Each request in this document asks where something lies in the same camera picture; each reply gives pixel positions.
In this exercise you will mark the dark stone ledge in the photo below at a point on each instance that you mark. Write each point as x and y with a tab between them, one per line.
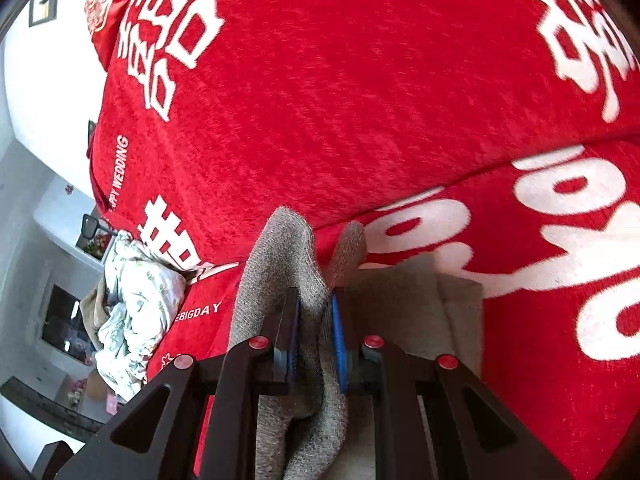
45	405

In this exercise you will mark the red printed blanket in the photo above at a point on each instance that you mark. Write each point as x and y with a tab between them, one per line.
350	85

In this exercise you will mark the beige cloth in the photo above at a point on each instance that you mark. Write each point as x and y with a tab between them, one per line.
92	310

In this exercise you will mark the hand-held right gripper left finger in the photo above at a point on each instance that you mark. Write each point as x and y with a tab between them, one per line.
294	332

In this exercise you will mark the grey knit garment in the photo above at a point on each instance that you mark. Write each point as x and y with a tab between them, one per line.
315	280

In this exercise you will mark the red embroidered pillow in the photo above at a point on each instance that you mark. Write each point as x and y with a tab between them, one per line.
107	20

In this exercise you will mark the dark television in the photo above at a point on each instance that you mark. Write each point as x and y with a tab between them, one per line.
62	320

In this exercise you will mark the white floral quilt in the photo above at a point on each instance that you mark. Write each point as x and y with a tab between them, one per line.
145	290

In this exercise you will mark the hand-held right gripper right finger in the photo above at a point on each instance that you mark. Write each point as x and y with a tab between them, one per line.
340	342

